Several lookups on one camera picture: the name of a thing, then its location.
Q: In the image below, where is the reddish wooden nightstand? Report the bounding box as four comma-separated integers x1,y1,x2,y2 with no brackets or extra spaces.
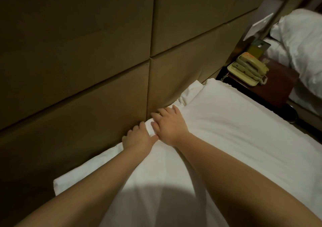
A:
216,58,300,109

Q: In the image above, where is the person's left hand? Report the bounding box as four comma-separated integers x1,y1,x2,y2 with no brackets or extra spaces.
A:
122,121,159,157

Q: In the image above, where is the person's right hand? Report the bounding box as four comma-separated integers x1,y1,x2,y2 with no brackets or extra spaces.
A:
150,105,191,147

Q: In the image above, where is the pale green box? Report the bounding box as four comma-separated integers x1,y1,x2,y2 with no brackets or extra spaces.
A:
248,39,271,59

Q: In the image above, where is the person's right forearm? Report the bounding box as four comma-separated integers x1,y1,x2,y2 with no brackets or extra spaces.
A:
173,134,322,227

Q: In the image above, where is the beige padded headboard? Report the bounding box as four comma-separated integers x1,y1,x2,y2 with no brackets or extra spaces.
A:
0,0,275,220

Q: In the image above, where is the person's left forearm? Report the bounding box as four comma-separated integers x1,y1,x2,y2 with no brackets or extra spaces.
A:
15,149,152,227

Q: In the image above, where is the yellow telephone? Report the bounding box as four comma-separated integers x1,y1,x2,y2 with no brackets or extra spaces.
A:
227,52,269,87

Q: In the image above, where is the white switch panel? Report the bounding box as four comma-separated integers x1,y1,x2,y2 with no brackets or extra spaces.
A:
244,13,275,41

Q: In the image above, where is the white duvet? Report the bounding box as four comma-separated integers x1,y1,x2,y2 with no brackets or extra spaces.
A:
270,9,322,99
101,78,322,227

